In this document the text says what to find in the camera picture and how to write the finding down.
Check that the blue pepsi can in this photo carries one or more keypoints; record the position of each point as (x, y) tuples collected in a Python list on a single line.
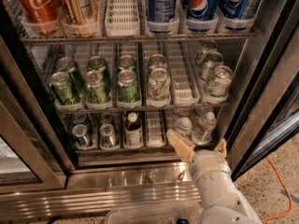
[(200, 11), (159, 14), (237, 13)]

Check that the clear water bottle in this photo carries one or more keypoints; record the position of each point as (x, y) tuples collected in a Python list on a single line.
[(183, 126), (203, 129)]

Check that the empty white lane tray top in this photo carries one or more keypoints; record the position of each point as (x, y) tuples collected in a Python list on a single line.
[(122, 18)]

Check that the blue pepsi can right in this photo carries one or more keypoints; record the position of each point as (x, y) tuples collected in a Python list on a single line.
[(237, 13)]

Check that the green can lane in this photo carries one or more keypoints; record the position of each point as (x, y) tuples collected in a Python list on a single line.
[(98, 63), (126, 62), (96, 88), (64, 89), (70, 66), (128, 88)]

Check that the clear water bottle right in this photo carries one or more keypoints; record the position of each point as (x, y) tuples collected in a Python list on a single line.
[(203, 129)]

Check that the clear plastic bin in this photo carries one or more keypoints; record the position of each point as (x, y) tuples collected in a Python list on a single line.
[(176, 212)]

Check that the clear water bottle left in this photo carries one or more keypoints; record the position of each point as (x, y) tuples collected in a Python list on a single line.
[(183, 126)]

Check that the white 7up can back centre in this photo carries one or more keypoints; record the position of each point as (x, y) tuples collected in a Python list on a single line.
[(156, 61)]

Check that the gold soda can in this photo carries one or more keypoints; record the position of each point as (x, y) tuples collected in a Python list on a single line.
[(81, 16)]

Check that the silver can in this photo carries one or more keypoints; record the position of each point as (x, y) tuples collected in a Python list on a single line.
[(106, 118), (108, 137), (81, 133), (80, 118)]

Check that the silver can back left bottom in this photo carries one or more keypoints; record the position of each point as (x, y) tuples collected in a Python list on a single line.
[(80, 118)]

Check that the dark drink bottle white cap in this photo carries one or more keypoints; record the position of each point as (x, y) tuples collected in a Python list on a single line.
[(133, 131)]

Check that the empty white lane tray bottom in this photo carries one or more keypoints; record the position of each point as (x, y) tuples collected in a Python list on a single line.
[(155, 129)]

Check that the blue pepsi can left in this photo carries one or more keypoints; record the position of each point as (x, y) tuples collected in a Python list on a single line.
[(159, 14)]

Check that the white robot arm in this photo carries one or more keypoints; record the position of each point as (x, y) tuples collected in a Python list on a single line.
[(222, 201)]

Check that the white 7up can front centre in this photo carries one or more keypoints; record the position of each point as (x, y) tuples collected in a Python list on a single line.
[(159, 84)]

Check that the empty white lane tray middle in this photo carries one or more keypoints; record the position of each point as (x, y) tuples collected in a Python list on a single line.
[(184, 88)]

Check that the blue pepsi can middle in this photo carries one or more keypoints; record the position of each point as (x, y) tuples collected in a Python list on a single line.
[(200, 11)]

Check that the white 7up can middle right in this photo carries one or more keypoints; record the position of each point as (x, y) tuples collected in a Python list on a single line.
[(211, 61)]

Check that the silver can front left bottom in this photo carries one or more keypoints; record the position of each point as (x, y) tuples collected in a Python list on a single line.
[(81, 133)]

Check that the red coca-cola can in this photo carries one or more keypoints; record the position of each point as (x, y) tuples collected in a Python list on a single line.
[(42, 13)]

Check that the white diet 7up can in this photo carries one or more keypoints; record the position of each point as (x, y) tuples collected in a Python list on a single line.
[(219, 82)]

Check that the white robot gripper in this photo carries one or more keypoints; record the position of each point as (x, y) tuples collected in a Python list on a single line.
[(207, 162)]

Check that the stainless steel fridge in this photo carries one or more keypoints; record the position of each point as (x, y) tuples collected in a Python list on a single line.
[(255, 118)]

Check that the empty white lane tray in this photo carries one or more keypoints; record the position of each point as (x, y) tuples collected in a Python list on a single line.
[(122, 18), (184, 88), (155, 129)]

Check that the white 7up can back right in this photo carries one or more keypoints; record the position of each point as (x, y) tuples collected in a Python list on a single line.
[(204, 48)]

